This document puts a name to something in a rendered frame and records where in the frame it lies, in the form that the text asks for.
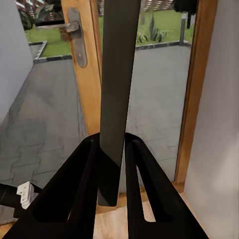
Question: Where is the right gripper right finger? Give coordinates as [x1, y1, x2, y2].
[124, 132, 210, 239]

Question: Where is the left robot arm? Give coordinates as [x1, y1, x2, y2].
[0, 181, 42, 219]

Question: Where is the poster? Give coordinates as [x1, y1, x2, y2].
[97, 0, 141, 207]

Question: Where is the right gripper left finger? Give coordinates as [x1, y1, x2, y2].
[1, 132, 100, 239]

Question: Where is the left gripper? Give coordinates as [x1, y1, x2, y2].
[0, 184, 42, 219]

